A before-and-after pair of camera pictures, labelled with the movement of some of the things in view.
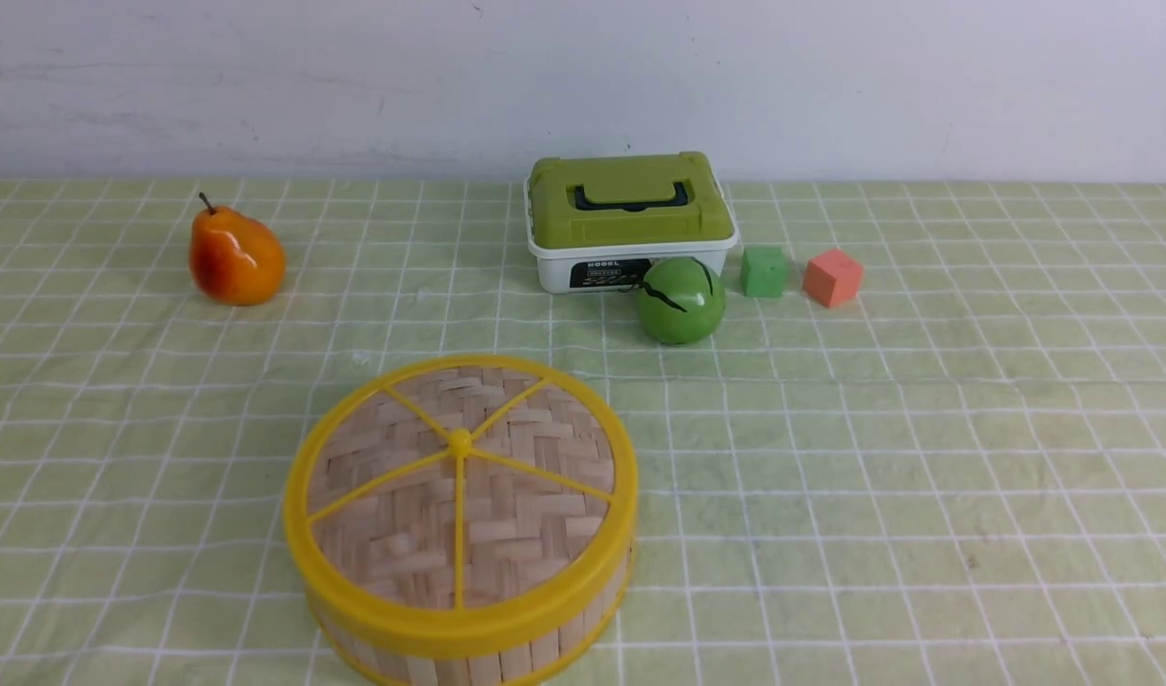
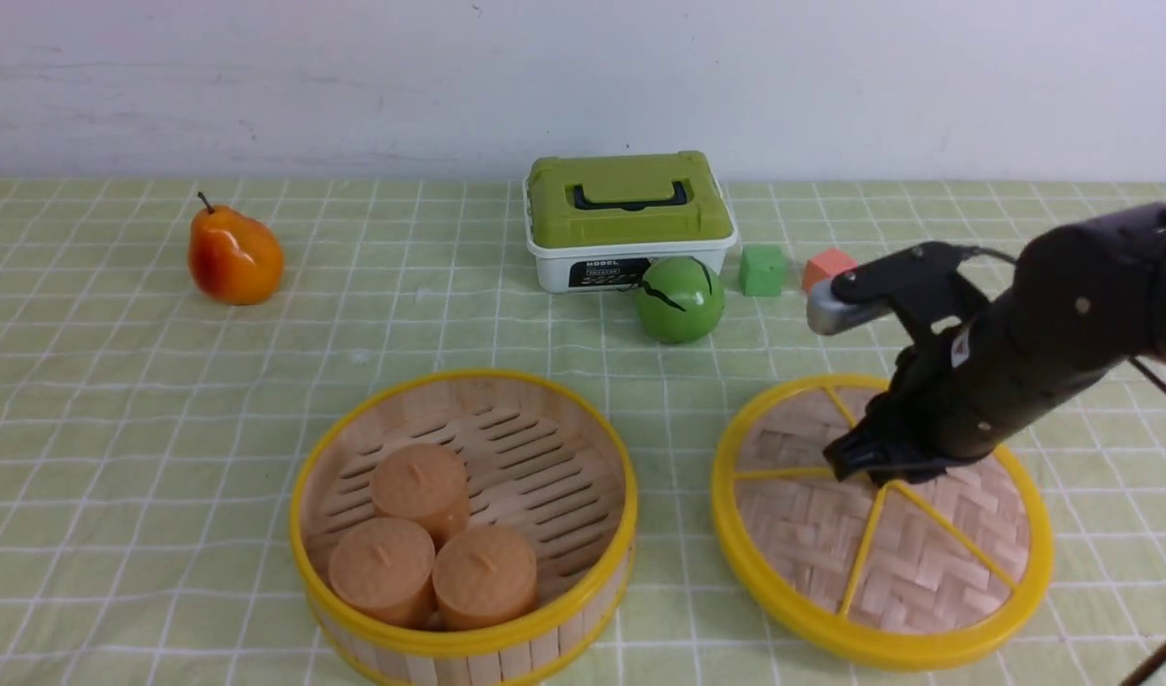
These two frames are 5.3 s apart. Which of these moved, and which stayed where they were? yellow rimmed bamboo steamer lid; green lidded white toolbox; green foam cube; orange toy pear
Moved: yellow rimmed bamboo steamer lid
Stayed: green lidded white toolbox; green foam cube; orange toy pear
